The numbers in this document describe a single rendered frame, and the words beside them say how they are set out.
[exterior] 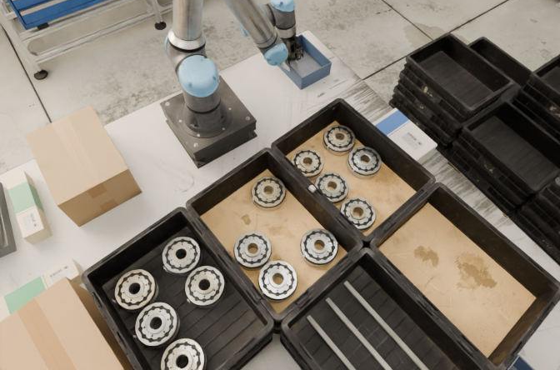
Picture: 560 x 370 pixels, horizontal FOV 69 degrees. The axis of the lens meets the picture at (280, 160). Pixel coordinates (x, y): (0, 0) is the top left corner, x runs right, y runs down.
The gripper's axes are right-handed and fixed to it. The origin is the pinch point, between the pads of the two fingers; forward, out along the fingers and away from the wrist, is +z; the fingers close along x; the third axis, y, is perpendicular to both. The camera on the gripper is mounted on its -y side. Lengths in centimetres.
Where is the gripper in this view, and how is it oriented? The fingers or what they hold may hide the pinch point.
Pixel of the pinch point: (287, 65)
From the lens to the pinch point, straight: 166.1
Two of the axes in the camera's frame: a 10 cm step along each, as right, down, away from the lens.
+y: 5.5, 7.2, -4.3
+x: 8.3, -5.2, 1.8
